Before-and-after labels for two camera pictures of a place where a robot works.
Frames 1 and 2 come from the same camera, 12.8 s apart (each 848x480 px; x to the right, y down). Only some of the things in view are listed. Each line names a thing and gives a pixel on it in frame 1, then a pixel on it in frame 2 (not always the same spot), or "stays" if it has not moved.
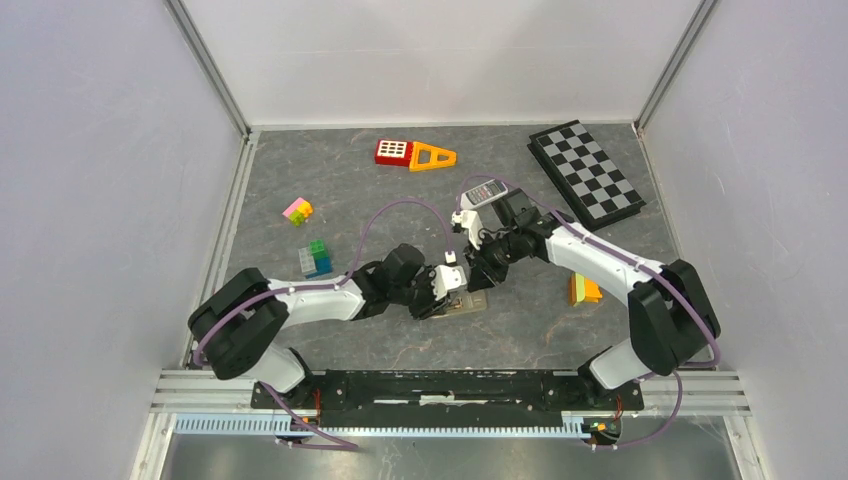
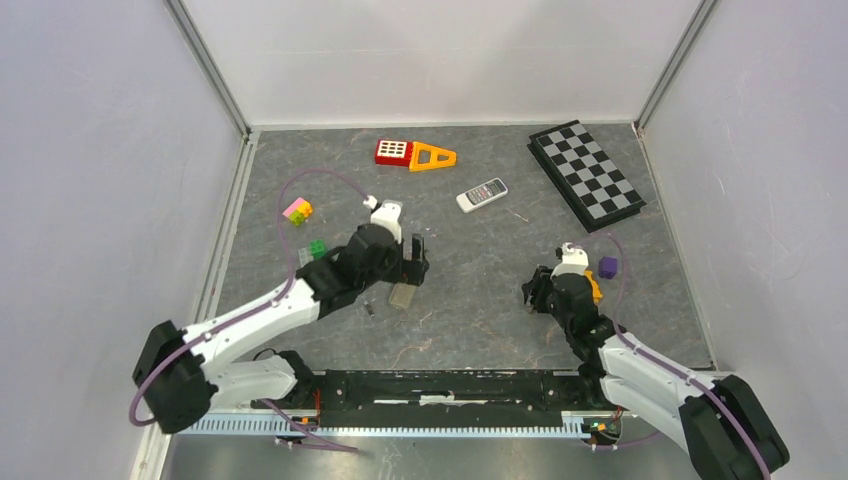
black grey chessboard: x=586 y=182 stays
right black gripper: x=483 y=274 → x=534 y=290
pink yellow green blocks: x=297 y=211 stays
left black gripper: x=430 y=305 → x=408 y=270
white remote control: x=482 y=194 stays
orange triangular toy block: x=433 y=162 stays
